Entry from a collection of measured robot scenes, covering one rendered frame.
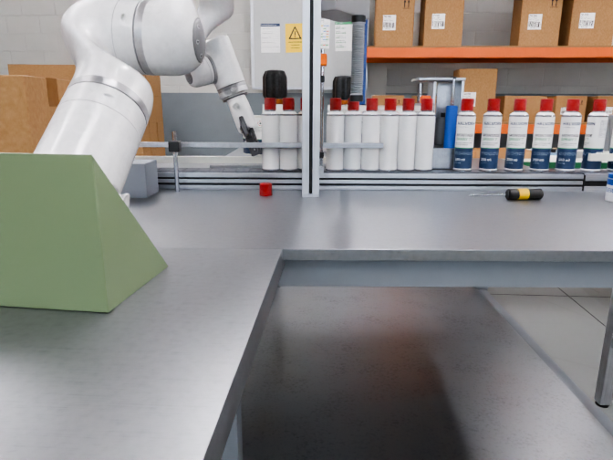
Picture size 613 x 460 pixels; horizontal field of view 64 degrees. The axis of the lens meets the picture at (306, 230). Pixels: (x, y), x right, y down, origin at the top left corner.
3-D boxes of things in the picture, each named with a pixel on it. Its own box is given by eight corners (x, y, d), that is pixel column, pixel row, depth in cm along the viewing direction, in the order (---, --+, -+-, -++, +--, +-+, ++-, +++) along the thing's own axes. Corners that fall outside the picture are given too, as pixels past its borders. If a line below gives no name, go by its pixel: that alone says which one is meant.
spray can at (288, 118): (295, 169, 147) (295, 98, 142) (299, 171, 142) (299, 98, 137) (278, 169, 146) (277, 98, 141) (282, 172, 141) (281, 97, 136)
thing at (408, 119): (411, 169, 147) (416, 98, 142) (415, 172, 142) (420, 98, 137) (394, 169, 147) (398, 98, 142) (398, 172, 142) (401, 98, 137)
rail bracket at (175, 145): (188, 188, 142) (184, 130, 138) (181, 193, 135) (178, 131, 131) (176, 188, 142) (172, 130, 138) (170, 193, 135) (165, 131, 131)
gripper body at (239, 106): (244, 88, 134) (258, 127, 137) (248, 88, 144) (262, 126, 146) (218, 98, 135) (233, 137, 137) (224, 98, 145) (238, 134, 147)
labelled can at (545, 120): (543, 170, 147) (552, 99, 142) (551, 172, 142) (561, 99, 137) (525, 170, 147) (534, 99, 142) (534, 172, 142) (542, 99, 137)
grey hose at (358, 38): (362, 101, 132) (365, 16, 127) (363, 101, 128) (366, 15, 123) (348, 101, 132) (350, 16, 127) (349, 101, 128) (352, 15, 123)
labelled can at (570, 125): (568, 170, 147) (577, 99, 142) (577, 172, 142) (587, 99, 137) (551, 170, 147) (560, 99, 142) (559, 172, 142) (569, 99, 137)
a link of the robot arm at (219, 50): (221, 87, 133) (250, 78, 137) (202, 38, 130) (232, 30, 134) (210, 94, 140) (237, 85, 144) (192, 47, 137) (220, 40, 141)
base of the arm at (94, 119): (147, 258, 72) (177, 162, 82) (114, 180, 56) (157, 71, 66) (18, 242, 72) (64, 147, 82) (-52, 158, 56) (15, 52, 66)
